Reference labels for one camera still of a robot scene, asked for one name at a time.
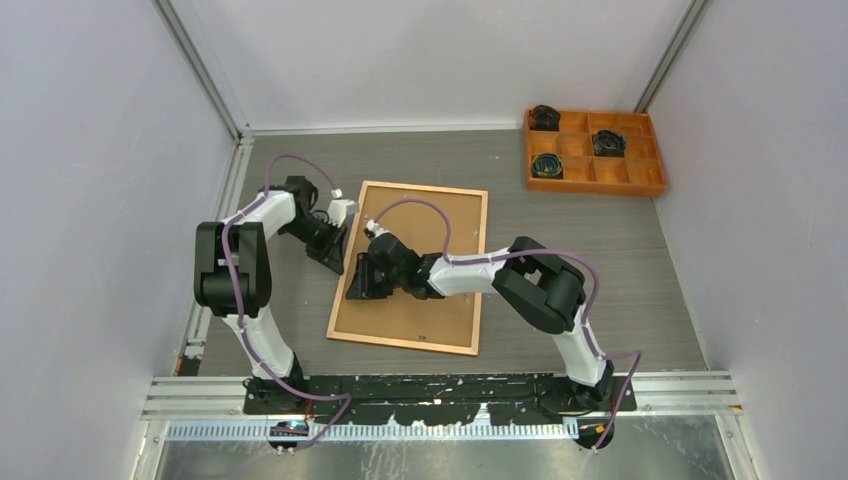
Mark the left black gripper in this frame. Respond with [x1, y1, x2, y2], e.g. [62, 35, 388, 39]
[282, 216, 348, 275]

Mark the orange wooden picture frame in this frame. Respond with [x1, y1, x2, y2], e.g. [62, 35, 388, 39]
[325, 180, 490, 358]

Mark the brown cardboard backing board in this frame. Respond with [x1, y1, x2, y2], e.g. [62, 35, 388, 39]
[333, 186, 484, 350]

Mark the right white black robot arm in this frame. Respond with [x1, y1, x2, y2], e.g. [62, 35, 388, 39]
[345, 233, 614, 411]

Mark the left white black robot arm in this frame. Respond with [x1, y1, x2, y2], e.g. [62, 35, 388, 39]
[193, 176, 359, 414]

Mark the orange compartment tray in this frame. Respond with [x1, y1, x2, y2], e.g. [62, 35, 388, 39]
[522, 105, 668, 199]

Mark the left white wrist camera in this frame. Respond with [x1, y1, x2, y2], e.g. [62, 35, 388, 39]
[326, 188, 359, 228]

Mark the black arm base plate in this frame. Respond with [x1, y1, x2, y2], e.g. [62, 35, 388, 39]
[242, 373, 624, 426]

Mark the aluminium rail front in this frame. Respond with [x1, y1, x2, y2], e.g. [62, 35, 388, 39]
[141, 370, 744, 420]

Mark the black blue coiled cable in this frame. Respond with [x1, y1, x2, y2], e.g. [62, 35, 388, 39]
[531, 152, 564, 179]

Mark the black coiled cable top-left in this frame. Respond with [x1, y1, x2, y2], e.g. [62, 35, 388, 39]
[529, 104, 562, 132]

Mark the black coiled cable middle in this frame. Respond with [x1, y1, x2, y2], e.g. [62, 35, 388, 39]
[592, 129, 627, 158]

